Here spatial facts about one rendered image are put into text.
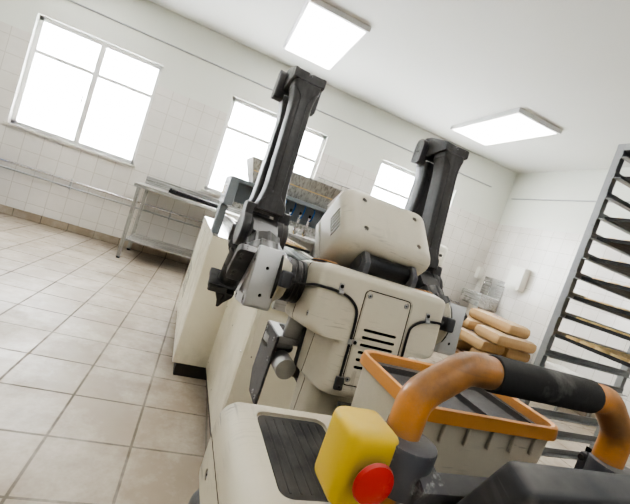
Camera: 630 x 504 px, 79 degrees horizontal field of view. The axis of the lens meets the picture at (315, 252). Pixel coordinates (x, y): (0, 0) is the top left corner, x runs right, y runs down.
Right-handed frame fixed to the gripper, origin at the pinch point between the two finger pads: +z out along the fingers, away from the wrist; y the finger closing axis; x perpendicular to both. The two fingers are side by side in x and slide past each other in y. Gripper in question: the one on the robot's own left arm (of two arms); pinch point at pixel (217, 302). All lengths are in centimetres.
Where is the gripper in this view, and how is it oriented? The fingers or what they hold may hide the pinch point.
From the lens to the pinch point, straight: 111.9
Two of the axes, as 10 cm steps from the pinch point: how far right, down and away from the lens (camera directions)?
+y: -8.9, -2.9, -3.5
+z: -4.4, 7.6, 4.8
